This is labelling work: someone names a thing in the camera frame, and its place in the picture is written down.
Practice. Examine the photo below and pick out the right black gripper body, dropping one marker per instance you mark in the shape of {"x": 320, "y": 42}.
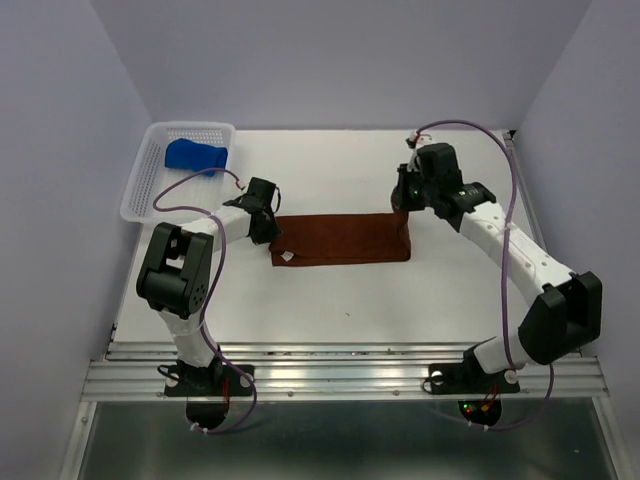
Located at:
{"x": 415, "y": 192}

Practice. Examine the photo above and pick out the aluminium rail frame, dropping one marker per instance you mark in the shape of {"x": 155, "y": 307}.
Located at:
{"x": 337, "y": 356}

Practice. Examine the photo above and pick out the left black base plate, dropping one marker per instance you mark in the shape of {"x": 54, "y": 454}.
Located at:
{"x": 183, "y": 383}

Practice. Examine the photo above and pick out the white plastic basket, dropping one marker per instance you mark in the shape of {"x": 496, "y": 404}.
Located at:
{"x": 149, "y": 175}

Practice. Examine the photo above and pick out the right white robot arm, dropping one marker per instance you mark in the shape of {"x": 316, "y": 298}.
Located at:
{"x": 564, "y": 307}

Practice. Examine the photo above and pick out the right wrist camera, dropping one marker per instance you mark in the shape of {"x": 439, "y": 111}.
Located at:
{"x": 415, "y": 143}

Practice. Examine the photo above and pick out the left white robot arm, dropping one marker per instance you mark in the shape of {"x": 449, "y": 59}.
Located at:
{"x": 180, "y": 271}

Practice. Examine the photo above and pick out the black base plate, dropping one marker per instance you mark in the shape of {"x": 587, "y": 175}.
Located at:
{"x": 183, "y": 383}
{"x": 447, "y": 379}

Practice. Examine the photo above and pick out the blue towel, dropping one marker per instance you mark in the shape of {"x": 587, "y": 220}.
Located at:
{"x": 184, "y": 154}

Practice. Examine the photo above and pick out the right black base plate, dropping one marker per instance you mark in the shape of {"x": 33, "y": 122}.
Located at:
{"x": 447, "y": 379}

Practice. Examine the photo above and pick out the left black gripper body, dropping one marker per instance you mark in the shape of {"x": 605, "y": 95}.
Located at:
{"x": 270, "y": 230}

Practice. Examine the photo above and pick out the brown towel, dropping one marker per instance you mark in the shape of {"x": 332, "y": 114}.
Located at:
{"x": 341, "y": 239}

